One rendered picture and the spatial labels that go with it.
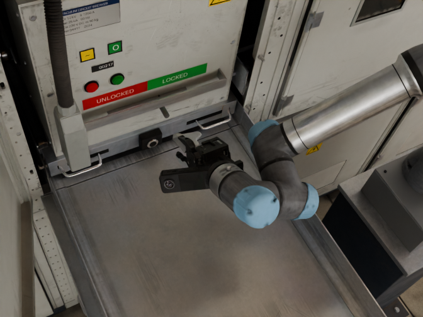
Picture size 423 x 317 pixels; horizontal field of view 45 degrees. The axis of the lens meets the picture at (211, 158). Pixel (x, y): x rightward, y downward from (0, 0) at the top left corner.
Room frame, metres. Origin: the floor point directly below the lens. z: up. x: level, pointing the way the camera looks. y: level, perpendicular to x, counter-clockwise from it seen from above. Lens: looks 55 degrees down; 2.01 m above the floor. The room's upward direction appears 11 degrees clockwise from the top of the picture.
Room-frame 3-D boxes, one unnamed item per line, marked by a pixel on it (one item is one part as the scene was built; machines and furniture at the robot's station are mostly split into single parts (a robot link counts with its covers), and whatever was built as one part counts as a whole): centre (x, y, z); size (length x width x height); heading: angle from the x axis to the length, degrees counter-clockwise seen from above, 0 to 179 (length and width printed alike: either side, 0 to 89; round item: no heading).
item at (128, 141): (0.82, 0.19, 0.89); 0.54 x 0.05 x 0.06; 127
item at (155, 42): (0.81, 0.18, 1.15); 0.48 x 0.01 x 0.48; 127
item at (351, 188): (0.84, -0.61, 0.74); 0.32 x 0.32 x 0.02; 38
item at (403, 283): (0.84, -0.61, 0.36); 0.30 x 0.30 x 0.73; 38
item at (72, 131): (0.63, 0.31, 1.09); 0.08 x 0.05 x 0.17; 37
